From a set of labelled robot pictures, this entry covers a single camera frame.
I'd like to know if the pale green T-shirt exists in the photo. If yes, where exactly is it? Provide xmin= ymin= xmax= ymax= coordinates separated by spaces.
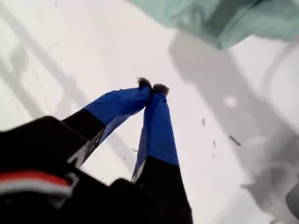
xmin=127 ymin=0 xmax=299 ymax=50

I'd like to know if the gripper finger blue taped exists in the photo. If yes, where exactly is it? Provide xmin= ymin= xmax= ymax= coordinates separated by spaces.
xmin=61 ymin=77 xmax=152 ymax=168
xmin=130 ymin=83 xmax=188 ymax=199

